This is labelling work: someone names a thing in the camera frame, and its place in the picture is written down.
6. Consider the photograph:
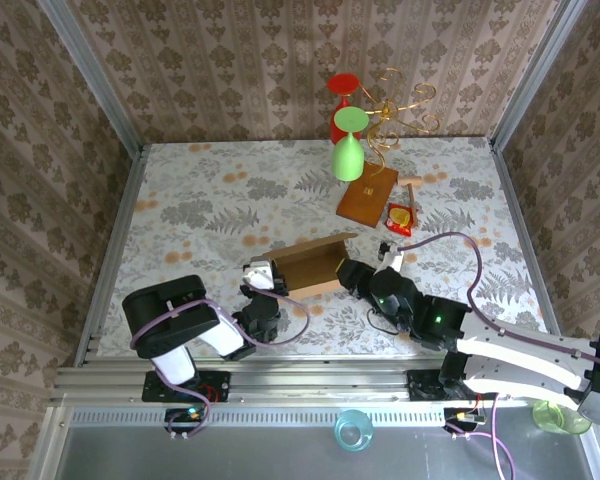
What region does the brown cardboard paper box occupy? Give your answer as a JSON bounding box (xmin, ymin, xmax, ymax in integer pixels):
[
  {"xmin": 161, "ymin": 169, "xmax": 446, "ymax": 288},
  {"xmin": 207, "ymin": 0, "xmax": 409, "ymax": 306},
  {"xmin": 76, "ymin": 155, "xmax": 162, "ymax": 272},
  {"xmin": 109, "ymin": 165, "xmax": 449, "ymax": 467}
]
[{"xmin": 249, "ymin": 231, "xmax": 360, "ymax": 302}]

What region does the red snack packet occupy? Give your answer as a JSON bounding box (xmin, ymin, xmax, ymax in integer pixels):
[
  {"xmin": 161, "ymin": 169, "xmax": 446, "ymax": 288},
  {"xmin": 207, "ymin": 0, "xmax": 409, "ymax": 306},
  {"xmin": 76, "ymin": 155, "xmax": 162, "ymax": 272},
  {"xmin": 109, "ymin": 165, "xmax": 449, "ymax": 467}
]
[{"xmin": 385, "ymin": 201, "xmax": 414, "ymax": 237}]

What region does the small wooden mallet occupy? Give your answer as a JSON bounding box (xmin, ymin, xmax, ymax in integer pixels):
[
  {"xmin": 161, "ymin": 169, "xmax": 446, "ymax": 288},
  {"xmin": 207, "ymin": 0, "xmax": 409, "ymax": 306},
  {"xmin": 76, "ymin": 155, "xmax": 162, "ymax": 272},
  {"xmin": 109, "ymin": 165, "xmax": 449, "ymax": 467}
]
[{"xmin": 398, "ymin": 174, "xmax": 425, "ymax": 230}]

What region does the green plastic wine glass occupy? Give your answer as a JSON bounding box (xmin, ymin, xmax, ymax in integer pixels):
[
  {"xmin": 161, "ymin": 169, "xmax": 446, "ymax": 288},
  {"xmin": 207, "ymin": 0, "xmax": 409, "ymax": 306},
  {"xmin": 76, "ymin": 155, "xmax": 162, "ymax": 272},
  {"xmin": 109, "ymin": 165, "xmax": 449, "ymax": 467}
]
[{"xmin": 330, "ymin": 105, "xmax": 371, "ymax": 183}]

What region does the small black circuit board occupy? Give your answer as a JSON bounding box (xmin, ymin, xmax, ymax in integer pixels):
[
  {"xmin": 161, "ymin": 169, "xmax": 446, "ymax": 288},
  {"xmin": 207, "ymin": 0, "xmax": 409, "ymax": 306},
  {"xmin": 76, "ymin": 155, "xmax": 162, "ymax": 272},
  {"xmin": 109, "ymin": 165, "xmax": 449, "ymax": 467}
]
[
  {"xmin": 442, "ymin": 406, "xmax": 484, "ymax": 442},
  {"xmin": 163, "ymin": 406, "xmax": 207, "ymax": 442}
]

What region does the perforated metal shelf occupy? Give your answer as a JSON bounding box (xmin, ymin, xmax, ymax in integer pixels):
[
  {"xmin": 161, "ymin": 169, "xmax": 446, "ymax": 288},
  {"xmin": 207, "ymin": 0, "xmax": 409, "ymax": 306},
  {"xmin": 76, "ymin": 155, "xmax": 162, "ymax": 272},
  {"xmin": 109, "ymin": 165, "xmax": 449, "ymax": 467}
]
[{"xmin": 29, "ymin": 403, "xmax": 600, "ymax": 480}]

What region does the blue transparent plastic cup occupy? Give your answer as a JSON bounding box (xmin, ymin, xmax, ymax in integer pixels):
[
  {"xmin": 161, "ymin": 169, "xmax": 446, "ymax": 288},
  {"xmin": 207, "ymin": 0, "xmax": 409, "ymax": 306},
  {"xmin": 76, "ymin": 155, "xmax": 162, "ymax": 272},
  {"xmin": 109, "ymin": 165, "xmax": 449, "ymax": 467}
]
[{"xmin": 334, "ymin": 408, "xmax": 376, "ymax": 455}]

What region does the green transparent plastic cup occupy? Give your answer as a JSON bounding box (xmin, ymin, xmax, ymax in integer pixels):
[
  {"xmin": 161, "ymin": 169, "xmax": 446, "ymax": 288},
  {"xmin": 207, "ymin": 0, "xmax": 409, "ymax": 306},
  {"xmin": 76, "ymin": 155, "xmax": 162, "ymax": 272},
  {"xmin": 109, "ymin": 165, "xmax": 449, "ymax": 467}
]
[{"xmin": 531, "ymin": 398, "xmax": 594, "ymax": 435}]

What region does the red plastic wine glass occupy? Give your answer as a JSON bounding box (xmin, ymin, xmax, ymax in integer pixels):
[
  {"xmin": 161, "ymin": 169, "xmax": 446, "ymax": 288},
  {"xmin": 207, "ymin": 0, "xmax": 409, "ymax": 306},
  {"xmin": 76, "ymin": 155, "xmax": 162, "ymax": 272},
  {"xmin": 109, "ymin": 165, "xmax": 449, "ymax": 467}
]
[{"xmin": 327, "ymin": 73, "xmax": 364, "ymax": 147}]

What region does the gold wire rack wooden base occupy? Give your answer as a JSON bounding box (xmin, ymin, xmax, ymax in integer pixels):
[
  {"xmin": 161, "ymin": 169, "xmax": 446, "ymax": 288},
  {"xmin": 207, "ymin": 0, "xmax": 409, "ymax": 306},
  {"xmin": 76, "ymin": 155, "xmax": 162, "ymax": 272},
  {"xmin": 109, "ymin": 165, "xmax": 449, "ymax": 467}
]
[{"xmin": 335, "ymin": 66, "xmax": 440, "ymax": 231}]

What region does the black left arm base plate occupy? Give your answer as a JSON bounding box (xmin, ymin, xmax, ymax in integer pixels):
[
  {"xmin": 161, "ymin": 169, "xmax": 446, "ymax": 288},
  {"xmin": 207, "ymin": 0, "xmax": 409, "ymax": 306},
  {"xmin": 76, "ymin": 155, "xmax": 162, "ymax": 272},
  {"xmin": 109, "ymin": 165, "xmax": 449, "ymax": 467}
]
[{"xmin": 141, "ymin": 368, "xmax": 232, "ymax": 404}]

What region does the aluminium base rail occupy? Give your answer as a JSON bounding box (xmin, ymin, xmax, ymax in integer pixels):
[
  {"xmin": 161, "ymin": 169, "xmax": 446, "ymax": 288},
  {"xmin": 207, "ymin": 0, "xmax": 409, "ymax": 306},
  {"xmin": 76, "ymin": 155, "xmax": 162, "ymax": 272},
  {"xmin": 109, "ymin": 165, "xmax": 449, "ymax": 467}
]
[{"xmin": 49, "ymin": 355, "xmax": 597, "ymax": 407}]

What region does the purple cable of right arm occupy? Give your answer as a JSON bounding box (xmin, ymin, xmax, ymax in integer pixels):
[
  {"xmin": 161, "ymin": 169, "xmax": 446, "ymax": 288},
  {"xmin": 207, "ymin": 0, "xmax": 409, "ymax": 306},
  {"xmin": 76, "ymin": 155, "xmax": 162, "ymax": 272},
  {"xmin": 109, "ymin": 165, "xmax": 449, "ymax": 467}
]
[{"xmin": 396, "ymin": 231, "xmax": 600, "ymax": 480}]

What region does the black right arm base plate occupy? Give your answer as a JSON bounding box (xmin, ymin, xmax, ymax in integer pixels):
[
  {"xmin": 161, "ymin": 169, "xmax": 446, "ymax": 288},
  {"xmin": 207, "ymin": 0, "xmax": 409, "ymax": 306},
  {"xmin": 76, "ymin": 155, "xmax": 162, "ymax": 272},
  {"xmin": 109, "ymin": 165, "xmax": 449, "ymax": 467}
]
[{"xmin": 406, "ymin": 368, "xmax": 500, "ymax": 403}]

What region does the aluminium table side rail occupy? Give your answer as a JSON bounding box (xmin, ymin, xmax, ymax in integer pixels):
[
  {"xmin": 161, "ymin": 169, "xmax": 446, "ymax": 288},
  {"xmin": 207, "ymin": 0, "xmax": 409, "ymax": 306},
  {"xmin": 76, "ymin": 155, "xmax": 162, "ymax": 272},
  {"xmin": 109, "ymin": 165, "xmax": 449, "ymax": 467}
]
[
  {"xmin": 74, "ymin": 145, "xmax": 147, "ymax": 366},
  {"xmin": 488, "ymin": 138, "xmax": 572, "ymax": 365}
]

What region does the aluminium frame post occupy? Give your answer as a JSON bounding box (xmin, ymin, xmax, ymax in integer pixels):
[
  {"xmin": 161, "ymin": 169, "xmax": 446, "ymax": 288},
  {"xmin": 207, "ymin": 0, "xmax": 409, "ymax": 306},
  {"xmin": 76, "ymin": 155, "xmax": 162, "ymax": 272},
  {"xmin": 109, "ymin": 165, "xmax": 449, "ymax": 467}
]
[
  {"xmin": 37, "ymin": 0, "xmax": 146, "ymax": 157},
  {"xmin": 489, "ymin": 0, "xmax": 590, "ymax": 152}
]

